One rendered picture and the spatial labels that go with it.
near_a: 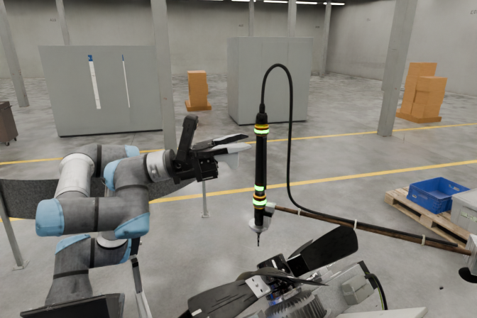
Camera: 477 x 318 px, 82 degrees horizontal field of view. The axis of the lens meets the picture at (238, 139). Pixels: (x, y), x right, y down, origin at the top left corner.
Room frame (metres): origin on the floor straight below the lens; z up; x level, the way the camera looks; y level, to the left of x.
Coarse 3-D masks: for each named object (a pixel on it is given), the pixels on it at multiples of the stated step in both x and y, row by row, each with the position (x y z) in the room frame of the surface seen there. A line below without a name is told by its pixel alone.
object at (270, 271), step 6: (258, 270) 0.66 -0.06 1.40; (264, 270) 0.67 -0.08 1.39; (270, 270) 0.67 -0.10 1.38; (276, 270) 0.69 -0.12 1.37; (270, 276) 0.61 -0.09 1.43; (276, 276) 0.60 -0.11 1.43; (282, 276) 0.61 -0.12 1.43; (294, 276) 0.65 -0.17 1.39; (300, 282) 0.70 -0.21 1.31; (306, 282) 0.64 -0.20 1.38; (312, 282) 0.60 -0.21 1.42
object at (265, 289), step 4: (256, 276) 0.85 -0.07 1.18; (248, 280) 0.83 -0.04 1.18; (252, 280) 0.83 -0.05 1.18; (256, 280) 0.83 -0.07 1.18; (260, 280) 0.83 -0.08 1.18; (248, 284) 0.81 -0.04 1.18; (252, 284) 0.81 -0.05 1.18; (260, 284) 0.81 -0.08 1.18; (264, 284) 0.81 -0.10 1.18; (252, 288) 0.79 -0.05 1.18; (256, 288) 0.79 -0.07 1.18; (260, 288) 0.79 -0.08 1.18; (264, 288) 0.79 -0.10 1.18; (268, 288) 0.79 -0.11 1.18; (256, 292) 0.77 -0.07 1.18; (260, 292) 0.77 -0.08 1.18; (264, 292) 0.77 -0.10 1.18; (260, 296) 0.76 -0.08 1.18
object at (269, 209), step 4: (268, 208) 0.77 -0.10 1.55; (272, 208) 0.77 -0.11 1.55; (264, 212) 0.77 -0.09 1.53; (268, 212) 0.77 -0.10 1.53; (272, 212) 0.77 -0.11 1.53; (264, 216) 0.78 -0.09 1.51; (268, 216) 0.77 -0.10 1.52; (252, 220) 0.82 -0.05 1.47; (264, 220) 0.78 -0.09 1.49; (268, 220) 0.78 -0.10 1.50; (252, 224) 0.79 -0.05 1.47; (264, 224) 0.78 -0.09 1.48; (268, 224) 0.78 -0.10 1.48; (252, 228) 0.78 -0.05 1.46; (256, 228) 0.77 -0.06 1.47; (260, 228) 0.77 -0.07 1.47; (264, 228) 0.77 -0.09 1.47
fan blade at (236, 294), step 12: (216, 288) 0.80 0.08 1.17; (228, 288) 0.79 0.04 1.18; (240, 288) 0.78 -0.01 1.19; (192, 300) 0.76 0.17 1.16; (204, 300) 0.74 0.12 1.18; (216, 300) 0.73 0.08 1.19; (228, 300) 0.73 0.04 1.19; (240, 300) 0.73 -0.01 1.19; (252, 300) 0.73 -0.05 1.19; (192, 312) 0.69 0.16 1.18; (204, 312) 0.68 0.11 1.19; (216, 312) 0.68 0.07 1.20; (228, 312) 0.68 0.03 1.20; (240, 312) 0.68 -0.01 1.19
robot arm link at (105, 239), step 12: (108, 156) 0.84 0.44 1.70; (120, 156) 0.86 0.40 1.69; (132, 156) 0.88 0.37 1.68; (108, 192) 0.87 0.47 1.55; (96, 240) 0.90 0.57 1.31; (108, 240) 0.87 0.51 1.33; (120, 240) 0.89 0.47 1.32; (96, 252) 0.86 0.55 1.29; (108, 252) 0.86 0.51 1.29; (120, 252) 0.89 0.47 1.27; (96, 264) 0.85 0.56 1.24; (108, 264) 0.87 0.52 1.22
